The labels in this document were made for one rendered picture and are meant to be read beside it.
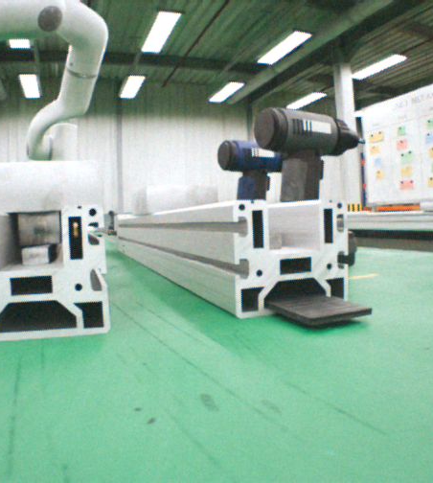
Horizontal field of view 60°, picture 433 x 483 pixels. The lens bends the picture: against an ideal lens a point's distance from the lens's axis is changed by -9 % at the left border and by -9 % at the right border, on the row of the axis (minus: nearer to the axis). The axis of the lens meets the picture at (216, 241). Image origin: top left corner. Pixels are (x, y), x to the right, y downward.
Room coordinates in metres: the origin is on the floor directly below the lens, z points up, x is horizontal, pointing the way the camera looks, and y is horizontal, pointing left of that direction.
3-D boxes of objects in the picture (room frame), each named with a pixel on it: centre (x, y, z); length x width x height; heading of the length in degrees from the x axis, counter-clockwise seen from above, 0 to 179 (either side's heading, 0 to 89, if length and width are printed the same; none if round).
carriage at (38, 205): (0.39, 0.17, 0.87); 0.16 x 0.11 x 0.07; 19
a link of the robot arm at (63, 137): (1.18, 0.45, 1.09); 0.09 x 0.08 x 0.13; 125
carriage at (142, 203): (0.69, 0.07, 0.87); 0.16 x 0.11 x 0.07; 19
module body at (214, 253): (0.69, 0.07, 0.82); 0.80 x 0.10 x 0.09; 19
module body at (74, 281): (0.62, 0.25, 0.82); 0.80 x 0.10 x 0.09; 19
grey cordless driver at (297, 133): (0.58, -0.15, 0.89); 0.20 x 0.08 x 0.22; 118
